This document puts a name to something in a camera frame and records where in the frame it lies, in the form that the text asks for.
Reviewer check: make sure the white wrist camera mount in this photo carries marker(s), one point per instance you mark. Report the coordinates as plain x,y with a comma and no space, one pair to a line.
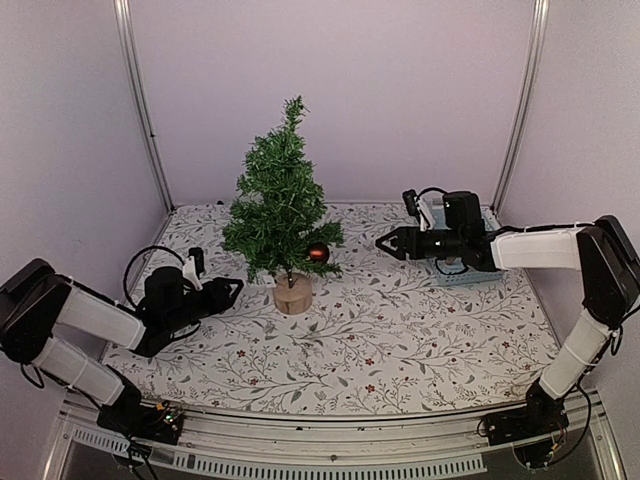
418,208
193,267

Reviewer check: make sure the floral patterned table mat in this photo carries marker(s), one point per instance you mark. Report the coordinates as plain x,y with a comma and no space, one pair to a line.
383,338

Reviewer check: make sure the small green christmas tree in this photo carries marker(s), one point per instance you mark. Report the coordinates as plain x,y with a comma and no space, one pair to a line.
279,210

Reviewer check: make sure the light blue plastic basket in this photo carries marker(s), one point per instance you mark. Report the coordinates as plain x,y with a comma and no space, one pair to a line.
453,271

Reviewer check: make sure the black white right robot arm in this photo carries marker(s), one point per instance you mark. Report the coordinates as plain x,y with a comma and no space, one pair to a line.
600,251

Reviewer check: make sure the dark red bauble ornament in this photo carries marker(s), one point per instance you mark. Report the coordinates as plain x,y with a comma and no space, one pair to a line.
318,252

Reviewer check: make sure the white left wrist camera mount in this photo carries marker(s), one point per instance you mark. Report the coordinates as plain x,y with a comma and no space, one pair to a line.
193,267

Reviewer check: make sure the left aluminium corner post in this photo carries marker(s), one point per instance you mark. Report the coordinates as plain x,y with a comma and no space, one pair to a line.
128,45

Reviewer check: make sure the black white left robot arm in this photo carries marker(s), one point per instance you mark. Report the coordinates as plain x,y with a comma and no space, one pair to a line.
37,299

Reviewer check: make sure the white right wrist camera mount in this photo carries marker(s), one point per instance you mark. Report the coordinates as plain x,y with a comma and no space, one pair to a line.
418,208

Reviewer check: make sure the wooden tree stump base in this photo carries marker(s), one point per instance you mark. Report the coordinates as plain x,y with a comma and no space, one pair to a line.
293,300

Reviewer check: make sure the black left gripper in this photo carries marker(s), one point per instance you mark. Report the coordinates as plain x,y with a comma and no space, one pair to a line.
214,293

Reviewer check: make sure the aluminium corner post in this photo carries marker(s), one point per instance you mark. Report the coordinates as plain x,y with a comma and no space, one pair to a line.
534,54
128,45

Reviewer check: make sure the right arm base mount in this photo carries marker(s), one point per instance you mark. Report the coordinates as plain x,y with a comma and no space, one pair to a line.
530,425

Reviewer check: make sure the front aluminium rail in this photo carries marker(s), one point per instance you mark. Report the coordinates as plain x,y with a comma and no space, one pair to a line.
223,444

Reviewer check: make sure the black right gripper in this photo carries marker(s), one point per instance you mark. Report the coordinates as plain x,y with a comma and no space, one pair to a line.
404,233

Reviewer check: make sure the right aluminium corner post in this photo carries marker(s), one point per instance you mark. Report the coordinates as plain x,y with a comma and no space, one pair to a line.
534,54

